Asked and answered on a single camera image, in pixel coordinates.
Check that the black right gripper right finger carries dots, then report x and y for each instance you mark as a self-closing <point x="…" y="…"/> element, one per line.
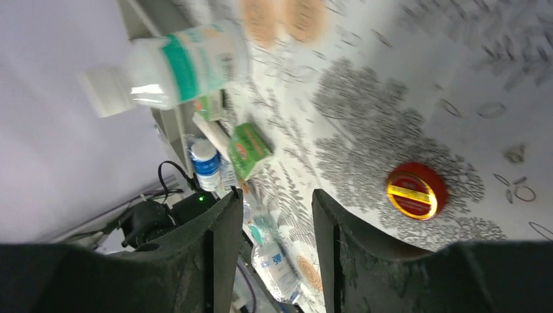
<point x="365" y="270"/>

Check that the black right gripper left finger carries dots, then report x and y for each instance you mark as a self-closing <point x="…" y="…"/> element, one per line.
<point x="60" y="278"/>

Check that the small red round tin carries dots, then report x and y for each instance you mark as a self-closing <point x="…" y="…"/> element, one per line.
<point x="416" y="191"/>

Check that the white blue-label bottle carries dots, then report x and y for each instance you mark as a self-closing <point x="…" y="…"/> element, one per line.
<point x="206" y="162"/>

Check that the green sachet lower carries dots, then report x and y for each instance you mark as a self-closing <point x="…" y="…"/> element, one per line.
<point x="248" y="151"/>

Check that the green sachet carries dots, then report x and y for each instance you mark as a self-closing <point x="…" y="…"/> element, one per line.
<point x="210" y="106"/>
<point x="248" y="151"/>

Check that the floral table mat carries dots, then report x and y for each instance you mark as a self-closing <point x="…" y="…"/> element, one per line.
<point x="343" y="92"/>

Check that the green sachet upper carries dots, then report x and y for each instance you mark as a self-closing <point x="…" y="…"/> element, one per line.
<point x="210" y="106"/>

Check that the white pill bottle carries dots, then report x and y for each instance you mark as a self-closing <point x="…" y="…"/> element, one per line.
<point x="164" y="72"/>

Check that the grey plastic tray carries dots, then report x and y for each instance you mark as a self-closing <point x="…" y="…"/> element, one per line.
<point x="145" y="19"/>

